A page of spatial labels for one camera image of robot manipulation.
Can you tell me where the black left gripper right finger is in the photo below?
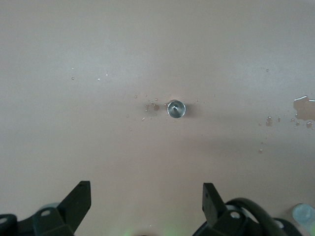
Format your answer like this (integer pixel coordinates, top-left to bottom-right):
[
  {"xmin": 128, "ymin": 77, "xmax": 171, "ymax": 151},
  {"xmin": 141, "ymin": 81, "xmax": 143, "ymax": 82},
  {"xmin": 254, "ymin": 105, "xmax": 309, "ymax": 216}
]
[{"xmin": 201, "ymin": 182, "xmax": 249, "ymax": 236}]

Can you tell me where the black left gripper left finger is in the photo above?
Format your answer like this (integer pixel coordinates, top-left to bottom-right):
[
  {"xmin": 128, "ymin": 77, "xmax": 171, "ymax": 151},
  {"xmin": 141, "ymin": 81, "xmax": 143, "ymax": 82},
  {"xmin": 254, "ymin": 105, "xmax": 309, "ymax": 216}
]
[{"xmin": 31, "ymin": 180, "xmax": 92, "ymax": 236}]

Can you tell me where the steel jigger cup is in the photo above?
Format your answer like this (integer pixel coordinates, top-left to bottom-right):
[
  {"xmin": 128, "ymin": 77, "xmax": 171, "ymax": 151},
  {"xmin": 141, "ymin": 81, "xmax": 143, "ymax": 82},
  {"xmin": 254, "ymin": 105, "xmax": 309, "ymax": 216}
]
[{"xmin": 167, "ymin": 99, "xmax": 187, "ymax": 119}]

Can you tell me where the spilled liquid puddle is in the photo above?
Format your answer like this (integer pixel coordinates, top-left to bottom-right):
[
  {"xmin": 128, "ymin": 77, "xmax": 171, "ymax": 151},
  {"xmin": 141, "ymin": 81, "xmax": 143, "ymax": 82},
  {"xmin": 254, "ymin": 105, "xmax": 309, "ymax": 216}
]
[{"xmin": 292, "ymin": 95, "xmax": 315, "ymax": 130}]

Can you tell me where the brown table mat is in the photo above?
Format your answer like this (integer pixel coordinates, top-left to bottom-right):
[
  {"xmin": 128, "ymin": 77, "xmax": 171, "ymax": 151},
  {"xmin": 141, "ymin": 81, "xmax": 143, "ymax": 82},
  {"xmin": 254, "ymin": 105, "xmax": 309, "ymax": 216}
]
[{"xmin": 0, "ymin": 0, "xmax": 315, "ymax": 236}]

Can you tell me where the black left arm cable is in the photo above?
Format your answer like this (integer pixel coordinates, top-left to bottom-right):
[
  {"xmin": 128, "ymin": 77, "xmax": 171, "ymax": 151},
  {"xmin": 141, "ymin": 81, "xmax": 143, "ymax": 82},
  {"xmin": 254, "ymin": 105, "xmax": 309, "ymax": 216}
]
[{"xmin": 225, "ymin": 198, "xmax": 286, "ymax": 236}]

